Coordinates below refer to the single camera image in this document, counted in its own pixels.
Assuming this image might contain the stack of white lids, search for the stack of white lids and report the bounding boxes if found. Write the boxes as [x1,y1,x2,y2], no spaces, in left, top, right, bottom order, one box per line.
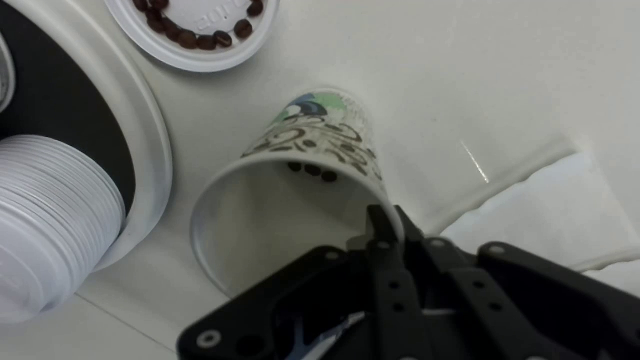
[0,133,130,327]

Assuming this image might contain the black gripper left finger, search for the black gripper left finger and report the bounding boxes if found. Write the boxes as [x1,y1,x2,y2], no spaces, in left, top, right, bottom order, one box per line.
[176,205,433,360]

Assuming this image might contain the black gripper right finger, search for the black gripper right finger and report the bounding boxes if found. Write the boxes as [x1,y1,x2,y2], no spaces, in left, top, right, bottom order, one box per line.
[395,205,640,360]

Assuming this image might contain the white paper towel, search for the white paper towel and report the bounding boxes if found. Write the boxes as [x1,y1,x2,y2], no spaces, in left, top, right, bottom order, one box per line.
[431,139,640,277]

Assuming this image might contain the patterned paper cup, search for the patterned paper cup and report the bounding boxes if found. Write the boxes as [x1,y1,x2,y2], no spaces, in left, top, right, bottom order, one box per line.
[189,89,411,297]

